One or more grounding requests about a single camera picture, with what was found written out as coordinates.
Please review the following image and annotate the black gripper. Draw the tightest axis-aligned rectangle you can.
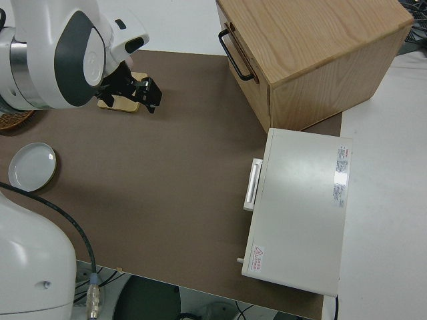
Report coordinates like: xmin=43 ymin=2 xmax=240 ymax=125
xmin=95 ymin=61 xmax=163 ymax=115

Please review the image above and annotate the gray round plate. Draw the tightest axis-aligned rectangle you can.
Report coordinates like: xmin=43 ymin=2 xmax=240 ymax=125
xmin=7 ymin=142 xmax=60 ymax=193

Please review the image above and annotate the wooden mug tree rack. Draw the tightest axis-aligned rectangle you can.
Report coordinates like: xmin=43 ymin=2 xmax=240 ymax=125
xmin=97 ymin=71 xmax=148 ymax=114

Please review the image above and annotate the brown table mat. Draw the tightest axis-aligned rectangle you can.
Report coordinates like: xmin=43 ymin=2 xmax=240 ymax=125
xmin=0 ymin=49 xmax=344 ymax=320

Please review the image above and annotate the round wicker basket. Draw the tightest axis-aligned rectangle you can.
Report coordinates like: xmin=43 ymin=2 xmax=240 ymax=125
xmin=0 ymin=109 xmax=36 ymax=131

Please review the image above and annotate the wooden drawer cabinet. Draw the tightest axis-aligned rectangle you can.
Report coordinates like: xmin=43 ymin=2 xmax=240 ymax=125
xmin=215 ymin=0 xmax=415 ymax=132

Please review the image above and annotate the white toaster oven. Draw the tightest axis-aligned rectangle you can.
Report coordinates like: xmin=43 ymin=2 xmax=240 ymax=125
xmin=236 ymin=127 xmax=354 ymax=297

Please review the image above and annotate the red warning sticker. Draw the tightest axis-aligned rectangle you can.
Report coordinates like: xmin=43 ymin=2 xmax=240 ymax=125
xmin=252 ymin=245 xmax=266 ymax=272

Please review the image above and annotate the white printed spec label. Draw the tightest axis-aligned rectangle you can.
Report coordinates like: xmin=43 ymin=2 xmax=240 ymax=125
xmin=331 ymin=144 xmax=353 ymax=209

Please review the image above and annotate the black cabinet drawer handle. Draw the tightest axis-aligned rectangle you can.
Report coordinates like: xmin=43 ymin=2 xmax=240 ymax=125
xmin=218 ymin=29 xmax=256 ymax=82

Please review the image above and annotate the white oven door handle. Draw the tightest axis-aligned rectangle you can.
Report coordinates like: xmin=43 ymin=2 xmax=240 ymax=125
xmin=243 ymin=157 xmax=264 ymax=211

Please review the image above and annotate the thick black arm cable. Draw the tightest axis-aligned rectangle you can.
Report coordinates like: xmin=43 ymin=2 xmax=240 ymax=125
xmin=0 ymin=182 xmax=101 ymax=320

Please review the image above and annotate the tangle of dark cables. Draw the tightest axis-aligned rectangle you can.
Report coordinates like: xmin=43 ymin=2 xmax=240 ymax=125
xmin=402 ymin=0 xmax=427 ymax=58

